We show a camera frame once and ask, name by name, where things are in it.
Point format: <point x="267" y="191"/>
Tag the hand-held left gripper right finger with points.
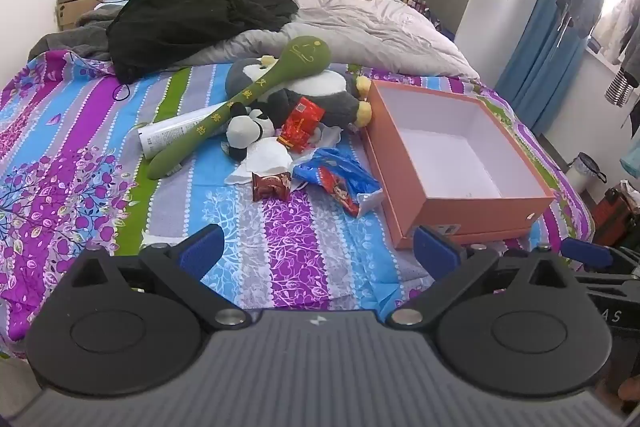
<point x="435" y="251"/>

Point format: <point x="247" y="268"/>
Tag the red foil packet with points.
<point x="300" y="122"/>

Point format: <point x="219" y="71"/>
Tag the grey white penguin plush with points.
<point x="325" y="89"/>

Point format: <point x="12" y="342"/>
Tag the white trash bin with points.
<point x="582" y="174"/>

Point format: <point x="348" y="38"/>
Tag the group of small bottles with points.
<point x="425" y="7"/>

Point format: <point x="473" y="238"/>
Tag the small brown snack packet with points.
<point x="271" y="186"/>

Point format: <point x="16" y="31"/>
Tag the red suitcase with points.
<point x="617" y="217"/>

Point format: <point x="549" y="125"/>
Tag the white hanging garment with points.
<point x="620" y="27"/>

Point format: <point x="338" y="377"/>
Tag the orange cardboard box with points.
<point x="445" y="142"/>

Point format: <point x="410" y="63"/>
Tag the blue curtain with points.
<point x="545" y="32"/>

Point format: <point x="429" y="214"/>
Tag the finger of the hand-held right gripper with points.
<point x="585" y="253"/>

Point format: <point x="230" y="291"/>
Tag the white spray can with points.
<point x="160" y="134"/>

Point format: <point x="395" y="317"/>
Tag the floral striped bedsheet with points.
<point x="75" y="157"/>

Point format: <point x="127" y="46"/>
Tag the black garment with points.
<point x="190" y="17"/>

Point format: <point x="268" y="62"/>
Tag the brown cardboard box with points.
<point x="75" y="11"/>

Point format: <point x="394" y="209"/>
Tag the light grey duvet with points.
<point x="380" y="27"/>

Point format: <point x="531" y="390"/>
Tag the small panda plush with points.
<point x="245" y="129"/>

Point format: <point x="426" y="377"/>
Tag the dark grey blanket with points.
<point x="70" y="39"/>

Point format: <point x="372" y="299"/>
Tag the striped hanging garment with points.
<point x="622" y="87"/>

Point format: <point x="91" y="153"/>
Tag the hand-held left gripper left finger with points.
<point x="202" y="249"/>

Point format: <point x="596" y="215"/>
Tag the green plush stick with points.
<point x="300" y="57"/>

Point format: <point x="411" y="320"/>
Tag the blue red snack bag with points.
<point x="340" y="179"/>

